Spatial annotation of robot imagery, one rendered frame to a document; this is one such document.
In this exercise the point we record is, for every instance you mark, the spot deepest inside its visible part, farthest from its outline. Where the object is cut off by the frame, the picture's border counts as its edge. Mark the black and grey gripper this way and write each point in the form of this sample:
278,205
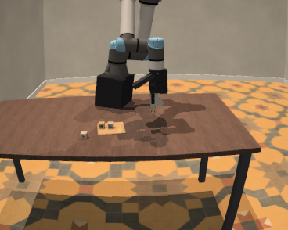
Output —
157,85

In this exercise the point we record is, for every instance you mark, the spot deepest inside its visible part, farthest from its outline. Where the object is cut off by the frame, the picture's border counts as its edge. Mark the tan flat mat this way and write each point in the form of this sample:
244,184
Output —
117,129

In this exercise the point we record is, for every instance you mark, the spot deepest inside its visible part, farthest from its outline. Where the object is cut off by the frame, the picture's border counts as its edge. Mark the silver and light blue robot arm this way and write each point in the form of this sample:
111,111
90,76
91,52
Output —
139,47

